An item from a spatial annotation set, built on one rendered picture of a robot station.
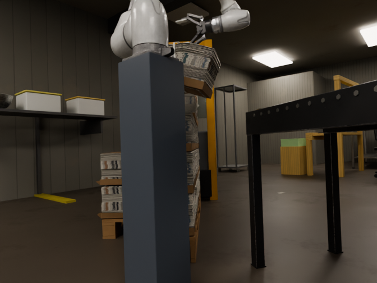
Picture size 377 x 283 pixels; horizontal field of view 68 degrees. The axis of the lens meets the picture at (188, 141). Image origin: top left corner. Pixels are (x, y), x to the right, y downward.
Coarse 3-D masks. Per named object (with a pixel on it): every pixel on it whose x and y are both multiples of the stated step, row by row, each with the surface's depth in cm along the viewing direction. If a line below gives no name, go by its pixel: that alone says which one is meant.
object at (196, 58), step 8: (184, 48) 150; (192, 48) 149; (200, 48) 148; (208, 48) 147; (184, 56) 150; (192, 56) 148; (200, 56) 147; (208, 56) 147; (216, 56) 154; (184, 64) 149; (192, 64) 148; (200, 64) 147; (208, 64) 146; (216, 64) 161; (184, 72) 149; (192, 72) 148; (200, 72) 147; (208, 72) 152; (216, 72) 169; (200, 80) 147; (208, 80) 156; (184, 88) 159; (192, 88) 150; (200, 96) 171
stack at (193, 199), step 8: (192, 120) 181; (192, 128) 165; (192, 136) 170; (192, 152) 156; (192, 160) 157; (192, 168) 151; (192, 176) 154; (192, 184) 152; (192, 200) 151; (192, 208) 151; (192, 216) 152; (192, 224) 151; (192, 240) 151; (192, 248) 151; (192, 256) 150
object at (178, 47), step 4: (168, 44) 152; (172, 44) 152; (176, 44) 151; (180, 44) 151; (176, 48) 151; (180, 48) 150; (176, 52) 151; (180, 52) 150; (172, 56) 151; (176, 56) 151; (180, 56) 150; (180, 60) 150
